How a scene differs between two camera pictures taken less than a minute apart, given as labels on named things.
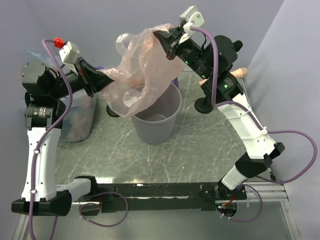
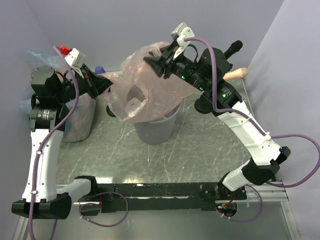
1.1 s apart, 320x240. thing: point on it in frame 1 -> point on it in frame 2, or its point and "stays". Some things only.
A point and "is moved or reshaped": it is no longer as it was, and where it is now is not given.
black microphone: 237,44 stays
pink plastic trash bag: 143,75 is moved or reshaped
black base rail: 164,197 stays
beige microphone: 241,73 stays
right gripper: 169,44 -> 158,63
